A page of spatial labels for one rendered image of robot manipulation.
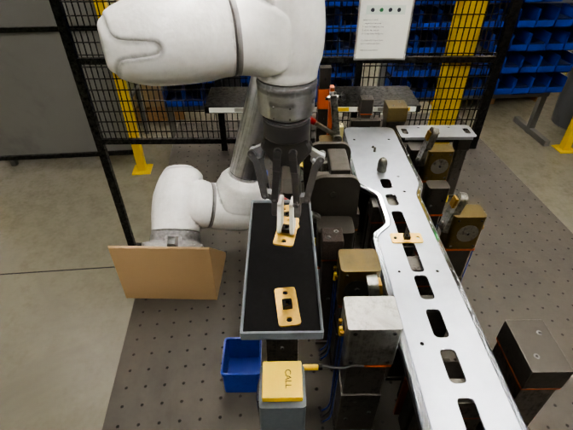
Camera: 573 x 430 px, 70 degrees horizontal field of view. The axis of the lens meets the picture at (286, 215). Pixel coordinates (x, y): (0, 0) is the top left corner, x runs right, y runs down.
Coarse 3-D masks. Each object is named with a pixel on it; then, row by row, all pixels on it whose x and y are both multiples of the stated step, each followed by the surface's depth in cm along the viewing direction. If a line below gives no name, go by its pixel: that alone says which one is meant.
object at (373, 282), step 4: (368, 276) 85; (372, 276) 85; (376, 276) 85; (368, 280) 84; (372, 280) 84; (376, 280) 84; (380, 280) 86; (368, 284) 84; (372, 284) 84; (376, 284) 84; (380, 284) 85; (368, 288) 85; (372, 288) 84; (376, 288) 84; (380, 288) 85; (368, 292) 88; (372, 292) 85; (376, 292) 85; (380, 292) 86
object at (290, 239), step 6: (282, 228) 78; (288, 228) 78; (276, 234) 78; (282, 234) 78; (288, 234) 78; (294, 234) 78; (276, 240) 77; (282, 240) 77; (288, 240) 77; (282, 246) 76; (288, 246) 76
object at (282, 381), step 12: (264, 372) 62; (276, 372) 62; (288, 372) 62; (300, 372) 62; (264, 384) 61; (276, 384) 61; (288, 384) 61; (300, 384) 61; (264, 396) 59; (276, 396) 59; (288, 396) 59; (300, 396) 60
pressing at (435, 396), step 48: (384, 144) 151; (384, 192) 127; (384, 240) 110; (432, 240) 110; (384, 288) 97; (432, 288) 96; (432, 336) 86; (480, 336) 87; (432, 384) 78; (480, 384) 78
